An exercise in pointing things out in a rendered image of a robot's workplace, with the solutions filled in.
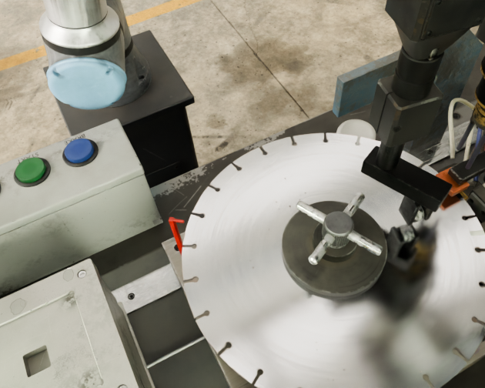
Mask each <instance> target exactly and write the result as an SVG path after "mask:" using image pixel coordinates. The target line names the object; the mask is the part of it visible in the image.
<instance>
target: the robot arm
mask: <svg viewBox="0 0 485 388"><path fill-rule="evenodd" d="M43 2H44V6H45V12H44V13H43V14H42V16H41V18H40V20H39V29H40V32H41V35H42V40H43V43H44V46H45V50H46V53H47V56H48V71H47V74H46V77H47V79H48V86H49V89H50V91H51V92H52V94H53V95H54V96H55V97H56V98H57V99H58V100H60V101H61V102H63V103H65V104H70V106H72V107H75V108H78V109H102V108H113V107H118V106H122V105H126V104H129V103H130V102H133V101H135V100H136V99H137V98H139V97H140V96H141V95H143V94H144V93H145V92H146V90H147V89H148V87H149V85H150V83H151V80H152V74H151V71H150V68H149V63H148V62H147V61H146V59H145V57H144V56H143V55H142V53H141V52H140V51H139V50H138V48H137V47H136V46H135V44H134V43H133V40H132V36H131V33H130V31H129V26H128V23H127V21H126V17H125V13H124V10H123V7H122V3H121V0H43Z"/></svg>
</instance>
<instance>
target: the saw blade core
mask: <svg viewBox="0 0 485 388"><path fill-rule="evenodd" d="M357 138H358V136H357V135H347V134H339V133H327V134H326V141H327V142H324V133H312V134H304V135H295V136H293V141H294V142H295V144H296V145H292V144H293V142H292V139H291V138H290V137H287V138H284V139H279V140H276V141H273V142H270V143H267V144H265V145H261V148H262V149H263V151H264V152H265V153H267V155H263V152H262V150H261V149H260V147H258V148H256V149H254V150H252V151H250V152H247V153H246V154H245V155H243V156H241V157H239V158H238V159H237V160H235V161H234V162H233V164H234V165H235V166H237V167H238V168H241V170H240V171H238V170H237V169H236V167H235V166H234V165H232V164H230V165H228V166H227V167H226V168H225V169H224V170H223V171H221V173H220V174H218V175H217V177H215V178H214V180H213V181H211V183H210V184H209V185H210V186H211V187H213V188H215V189H220V190H219V191H218V192H216V191H215V190H214V189H212V188H210V187H207V188H206V189H205V191H204V192H203V194H202V195H201V196H200V198H199V200H198V202H197V203H196V205H195V207H194V209H193V211H192V213H193V214H196V215H200V216H201V215H204V218H200V217H199V216H194V215H191V216H190V218H189V221H188V224H187V227H186V232H185V235H184V240H183V244H182V245H183V246H193V245H196V246H197V247H196V248H195V249H193V248H192V247H183V248H182V280H183V282H185V281H189V280H192V279H194V278H197V279H198V281H197V282H193V281H192V282H188V283H183V285H184V289H185V292H186V298H187V300H188V303H189V307H190V309H191V311H192V314H193V316H194V319H195V318H197V317H199V316H201V315H203V314H204V312H206V311H208V312H209V315H208V316H203V317H201V318H199V319H198V320H196V323H197V325H198V327H199V328H200V330H201V332H202V334H203V335H204V337H205V338H206V340H207V341H208V343H209V344H210V346H211V347H212V348H213V349H214V350H215V351H216V353H217V354H218V353H219V352H220V351H221V350H223V349H224V348H225V347H226V344H227V343H231V347H230V348H227V349H226V350H225V351H224V352H223V353H222V354H221V355H219V356H220V357H221V359H222V360H223V361H224V362H225V363H226V364H227V365H228V366H229V367H230V368H232V369H233V370H234V371H235V372H236V373H238V374H239V375H240V376H241V377H242V378H243V379H245V380H246V381H248V382H249V383H251V384H252V383H253V380H254V379H255V378H256V376H257V371H258V370H262V371H263V374H262V375H261V376H259V379H258V380H257V381H256V383H255V385H254V386H255V387H257V388H432V387H431V386H430V385H429V383H428V382H427V381H426V380H424V379H423V375H427V376H428V377H429V381H430V382H431V384H432V385H433V387H434V388H440V387H442V386H443V385H445V384H446V383H447V382H449V381H450V380H451V379H453V378H454V377H455V376H456V375H457V374H458V373H459V372H460V371H461V370H462V369H463V368H464V367H465V366H466V364H467V362H466V361H464V360H463V359H462V358H461V357H459V356H458V355H456V354H454V353H453V350H457V351H458V353H459V354H460V355H461V356H462V357H463V358H464V359H466V360H467V361H470V359H471V358H472V356H473V355H474V353H475V352H476V351H477V349H478V347H479V345H480V344H481V342H482V340H483V338H484V336H485V326H484V325H482V324H480V323H475V322H473V321H472V318H473V317H474V318H476V319H477V321H479V322H481V323H483V324H485V287H480V286H479V283H482V284H484V285H485V252H484V251H481V252H480V253H478V252H476V250H475V249H479V250H485V235H482V236H471V235H470V231H477V230H483V228H482V226H481V224H480V222H479V220H478V218H477V217H473V218H470V219H467V220H463V219H462V217H465V218H466V217H471V216H475V214H474V212H473V210H472V209H471V208H470V206H469V205H468V203H467V201H466V200H465V199H464V198H463V197H462V196H461V194H459V193H458V194H456V195H455V196H450V195H449V194H448V195H447V197H446V198H445V200H444V201H443V203H442V204H441V206H440V207H439V209H438V210H437V211H436V212H433V213H432V215H431V216H430V218H429V219H428V220H424V219H422V220H421V221H419V222H413V224H412V225H411V226H408V225H407V224H406V222H405V220H404V219H403V217H402V216H401V214H400V212H399V207H400V204H401V202H402V200H403V197H404V195H402V194H400V193H398V192H396V191H395V190H393V189H391V188H389V187H387V186H385V185H384V184H382V183H380V182H378V181H376V180H375V179H372V178H370V177H369V176H367V175H365V174H363V173H362V172H361V169H362V165H363V160H364V159H365V158H366V157H367V156H368V155H369V153H370V152H371V151H372V150H373V148H374V147H375V146H379V147H380V143H381V142H380V141H376V140H374V139H368V138H365V137H361V136H360V142H359V144H360V145H355V144H356V142H357ZM358 192H361V193H363V194H364V195H365V199H364V200H363V202H362V203H361V205H360V206H359V208H360V209H362V210H364V211H365V212H367V213H368V214H369V215H371V216H372V217H373V218H374V219H375V220H376V222H377V223H378V224H379V226H380V228H381V229H382V231H383V233H384V236H385V238H386V244H387V258H386V263H385V266H384V267H383V271H382V272H381V274H380V276H379V277H378V279H377V280H376V281H375V282H374V283H373V284H372V285H371V286H370V287H368V288H367V289H365V290H364V291H362V292H360V293H356V294H353V295H351V296H325V295H322V294H318V293H315V292H313V291H311V290H310V289H307V288H306V287H305V286H303V285H302V284H300V283H299V282H298V281H297V280H296V279H295V278H294V277H293V276H292V275H291V273H290V272H289V270H288V269H287V267H286V264H285V262H284V260H283V254H282V238H283V232H284V229H285V227H286V224H287V223H288V221H289V220H290V219H291V218H292V216H293V215H294V214H295V213H297V212H298V211H299V210H298V209H297V208H296V204H297V203H298V201H303V202H305V203H307V204H308V205H310V204H313V203H315V202H322V201H339V202H346V203H350V202H351V200H352V199H353V197H354V196H355V195H356V194H357V193H358Z"/></svg>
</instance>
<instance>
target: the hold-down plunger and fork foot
mask: <svg viewBox="0 0 485 388"><path fill-rule="evenodd" d="M439 49H440V48H436V49H434V50H433V51H432V52H431V53H430V55H429V57H428V60H433V59H436V58H437V54H438V51H439ZM404 146H405V143H403V144H400V145H395V146H393V147H388V146H385V144H384V143H383V141H382V140H381V143H380V147H379V146H377V145H376V146H375V147H374V148H373V150H372V151H371V152H370V153H369V155H368V156H367V157H366V158H365V159H364V160H363V165H362V169H361V172H362V173H363V174H365V175H367V176H369V177H370V178H372V179H375V180H376V181H378V182H380V183H382V184H384V185H385V186H387V187H389V188H391V189H393V190H395V191H396V192H398V193H400V194H402V195H404V197H403V200H402V202H401V204H400V207H399V212H400V214H401V216H402V217H403V219H404V220H405V222H406V224H407V225H408V226H411V225H412V224H413V221H414V219H415V218H416V215H417V213H418V211H419V209H420V207H421V206H422V208H423V211H424V220H428V219H429V218H430V216H431V215H432V213H433V212H436V211H437V210H438V209H439V207H440V206H441V204H442V203H443V201H444V200H445V198H446V197H447V195H448V194H449V192H450V190H451V188H452V186H453V185H452V184H450V183H448V182H446V181H445V180H443V179H441V178H439V177H437V176H435V175H433V174H431V173H429V172H427V171H425V170H423V169H421V168H419V167H417V166H415V165H414V164H412V163H410V162H407V161H406V160H404V159H401V158H400V157H401V155H402V152H403V148H404Z"/></svg>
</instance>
